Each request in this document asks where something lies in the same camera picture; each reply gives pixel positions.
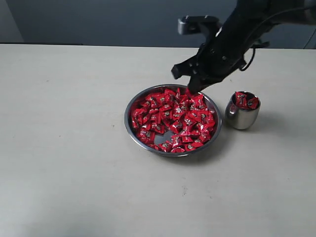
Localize stainless steel cup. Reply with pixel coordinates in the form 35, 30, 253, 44
225, 94, 261, 130

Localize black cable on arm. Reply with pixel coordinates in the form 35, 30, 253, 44
238, 6, 316, 72

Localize red candies inside cup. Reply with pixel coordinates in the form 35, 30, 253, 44
233, 91, 260, 111

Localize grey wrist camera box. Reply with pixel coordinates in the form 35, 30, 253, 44
178, 15, 222, 37

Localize round metal bowl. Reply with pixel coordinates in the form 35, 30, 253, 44
124, 83, 222, 158

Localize pile of red wrapped candies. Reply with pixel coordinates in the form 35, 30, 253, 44
130, 87, 216, 153

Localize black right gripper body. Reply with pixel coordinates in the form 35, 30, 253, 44
196, 14, 271, 84

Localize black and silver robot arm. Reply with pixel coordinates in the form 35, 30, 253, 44
171, 0, 316, 94

